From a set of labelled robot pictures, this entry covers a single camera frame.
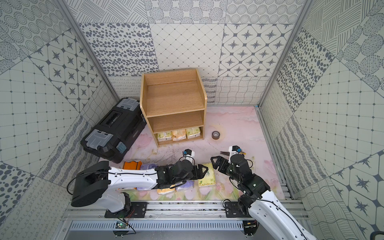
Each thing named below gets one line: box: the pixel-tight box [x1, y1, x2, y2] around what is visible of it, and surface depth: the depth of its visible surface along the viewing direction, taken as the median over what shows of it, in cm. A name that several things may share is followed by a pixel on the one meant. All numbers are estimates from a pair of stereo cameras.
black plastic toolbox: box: [80, 97, 147, 164], surface depth 88 cm
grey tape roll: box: [211, 131, 221, 140], surface depth 103 cm
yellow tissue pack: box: [172, 129, 187, 141], surface depth 98 cm
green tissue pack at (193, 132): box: [186, 127, 201, 139], surface depth 100 cm
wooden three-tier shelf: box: [139, 68, 208, 148], surface depth 87 cm
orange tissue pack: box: [122, 160, 143, 170], surface depth 85 cm
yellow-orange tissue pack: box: [157, 184, 176, 195], surface depth 78 cm
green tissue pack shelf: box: [198, 162, 216, 187], surface depth 80 cm
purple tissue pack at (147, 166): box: [140, 163, 157, 170], surface depth 85 cm
